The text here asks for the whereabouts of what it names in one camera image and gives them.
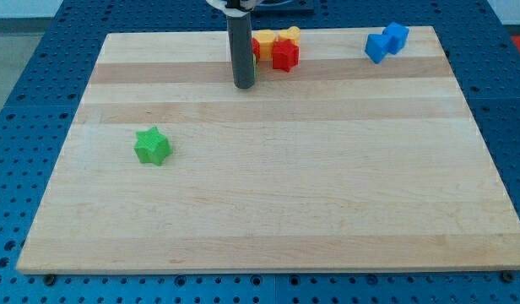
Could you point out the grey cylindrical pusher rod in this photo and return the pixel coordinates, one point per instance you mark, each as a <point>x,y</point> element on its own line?
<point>239,30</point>

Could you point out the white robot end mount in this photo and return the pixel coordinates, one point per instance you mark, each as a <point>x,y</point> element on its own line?
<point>234,8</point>

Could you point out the green star block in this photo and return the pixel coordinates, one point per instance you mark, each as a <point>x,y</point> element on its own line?
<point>152,146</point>

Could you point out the red star block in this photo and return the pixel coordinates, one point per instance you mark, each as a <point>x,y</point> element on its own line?
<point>285,55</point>

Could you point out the red block behind rod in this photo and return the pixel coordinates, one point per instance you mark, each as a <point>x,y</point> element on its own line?
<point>256,50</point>

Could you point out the yellow hexagon block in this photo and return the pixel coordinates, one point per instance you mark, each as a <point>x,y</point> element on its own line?
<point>265,39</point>

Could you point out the green block behind rod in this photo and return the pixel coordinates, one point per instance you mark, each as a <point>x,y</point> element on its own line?
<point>255,66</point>

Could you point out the yellow heart block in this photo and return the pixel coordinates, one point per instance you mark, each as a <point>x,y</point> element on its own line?
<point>292,34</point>

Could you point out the blue cube block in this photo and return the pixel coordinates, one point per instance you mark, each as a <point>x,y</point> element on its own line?
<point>397,35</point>

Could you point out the wooden board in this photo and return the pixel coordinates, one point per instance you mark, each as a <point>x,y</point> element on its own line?
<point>340,165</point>

